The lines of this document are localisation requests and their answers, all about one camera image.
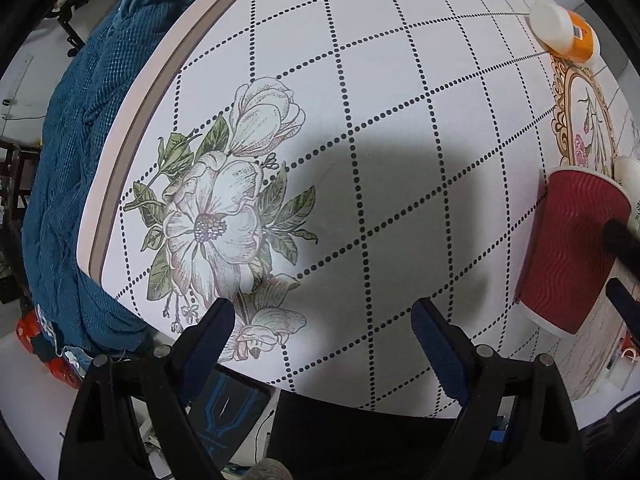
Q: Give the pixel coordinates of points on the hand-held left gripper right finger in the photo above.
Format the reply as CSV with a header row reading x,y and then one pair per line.
x,y
440,350

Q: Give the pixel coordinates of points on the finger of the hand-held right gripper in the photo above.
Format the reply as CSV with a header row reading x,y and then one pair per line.
x,y
625,242
625,302

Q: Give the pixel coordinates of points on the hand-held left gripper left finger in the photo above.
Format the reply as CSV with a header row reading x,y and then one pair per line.
x,y
200,360

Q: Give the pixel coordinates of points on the red ribbed paper cup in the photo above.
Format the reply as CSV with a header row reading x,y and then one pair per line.
x,y
565,245

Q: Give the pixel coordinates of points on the white cup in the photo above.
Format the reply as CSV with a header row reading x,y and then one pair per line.
x,y
631,185

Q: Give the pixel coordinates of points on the grey fuzzy object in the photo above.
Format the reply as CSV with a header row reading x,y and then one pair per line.
x,y
270,470

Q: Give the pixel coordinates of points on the red plastic bag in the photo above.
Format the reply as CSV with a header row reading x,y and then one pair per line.
x,y
35,332

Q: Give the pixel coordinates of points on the orange bottle with white lid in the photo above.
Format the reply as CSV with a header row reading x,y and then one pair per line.
x,y
560,30

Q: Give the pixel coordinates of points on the blue quilted jacket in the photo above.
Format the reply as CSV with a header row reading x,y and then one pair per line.
x,y
75,160

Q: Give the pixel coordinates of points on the white floral tablecloth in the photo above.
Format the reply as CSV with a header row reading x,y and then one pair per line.
x,y
380,110

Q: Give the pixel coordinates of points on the black metal frame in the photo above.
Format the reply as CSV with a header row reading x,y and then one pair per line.
x,y
72,30

